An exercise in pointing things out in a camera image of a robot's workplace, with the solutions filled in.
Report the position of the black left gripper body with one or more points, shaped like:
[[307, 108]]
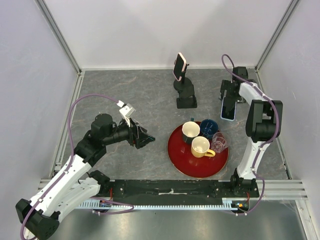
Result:
[[133, 137]]

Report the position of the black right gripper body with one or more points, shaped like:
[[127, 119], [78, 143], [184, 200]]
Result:
[[226, 85]]

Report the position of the blue cased phone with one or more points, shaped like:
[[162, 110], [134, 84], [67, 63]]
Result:
[[226, 118]]

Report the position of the black rectangular block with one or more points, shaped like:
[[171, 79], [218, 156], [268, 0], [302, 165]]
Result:
[[187, 98]]

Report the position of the black phone stand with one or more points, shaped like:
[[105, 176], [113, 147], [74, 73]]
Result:
[[179, 85]]

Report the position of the pink cased phone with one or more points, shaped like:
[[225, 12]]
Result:
[[180, 65]]

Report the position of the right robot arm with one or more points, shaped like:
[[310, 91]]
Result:
[[263, 123]]

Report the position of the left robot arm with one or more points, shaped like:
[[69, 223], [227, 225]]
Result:
[[41, 215]]

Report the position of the dark blue cup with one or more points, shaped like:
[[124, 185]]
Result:
[[208, 128]]

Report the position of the clear glass cup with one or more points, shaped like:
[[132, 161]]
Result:
[[219, 142]]

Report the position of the red round tray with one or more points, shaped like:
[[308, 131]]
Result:
[[181, 157]]

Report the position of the green mug white inside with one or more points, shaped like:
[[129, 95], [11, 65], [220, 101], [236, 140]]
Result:
[[190, 130]]

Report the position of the yellow mug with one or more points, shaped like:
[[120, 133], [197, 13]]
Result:
[[200, 147]]

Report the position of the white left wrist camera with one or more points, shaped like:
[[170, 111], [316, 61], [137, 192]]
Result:
[[126, 111]]

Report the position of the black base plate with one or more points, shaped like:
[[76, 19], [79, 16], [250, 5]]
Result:
[[175, 192]]

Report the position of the aluminium frame rail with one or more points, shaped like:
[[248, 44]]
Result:
[[58, 34]]

